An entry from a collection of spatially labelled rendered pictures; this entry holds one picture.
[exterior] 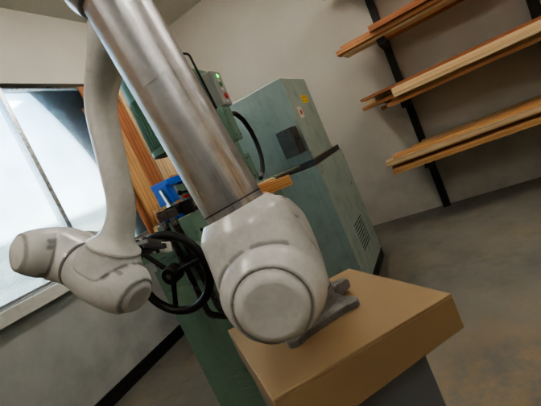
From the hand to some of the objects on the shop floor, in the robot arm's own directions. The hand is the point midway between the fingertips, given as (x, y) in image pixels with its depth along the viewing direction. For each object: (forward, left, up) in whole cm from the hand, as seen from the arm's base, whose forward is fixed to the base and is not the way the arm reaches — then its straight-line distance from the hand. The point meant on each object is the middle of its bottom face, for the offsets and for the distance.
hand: (162, 247), depth 107 cm
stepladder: (+126, -49, -85) cm, 159 cm away
